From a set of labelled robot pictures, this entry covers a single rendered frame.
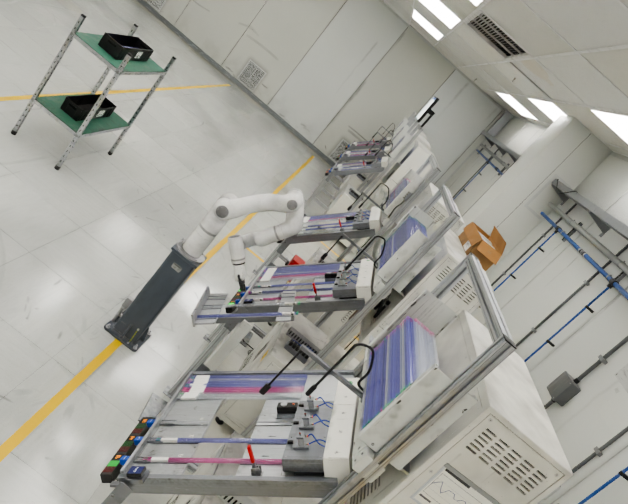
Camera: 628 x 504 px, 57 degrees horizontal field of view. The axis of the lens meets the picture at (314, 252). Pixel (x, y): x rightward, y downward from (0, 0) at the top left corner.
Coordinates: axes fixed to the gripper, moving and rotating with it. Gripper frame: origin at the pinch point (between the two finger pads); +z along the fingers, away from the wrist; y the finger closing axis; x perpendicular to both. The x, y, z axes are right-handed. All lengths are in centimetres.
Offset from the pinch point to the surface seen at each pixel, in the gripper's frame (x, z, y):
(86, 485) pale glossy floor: -57, 51, 107
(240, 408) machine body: -8, 69, 20
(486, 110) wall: 302, -26, -846
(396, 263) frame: 91, -16, 27
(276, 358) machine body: 18.8, 37.0, 21.8
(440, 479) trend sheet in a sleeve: 96, 5, 171
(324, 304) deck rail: 50, 6, 23
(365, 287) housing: 73, -2, 23
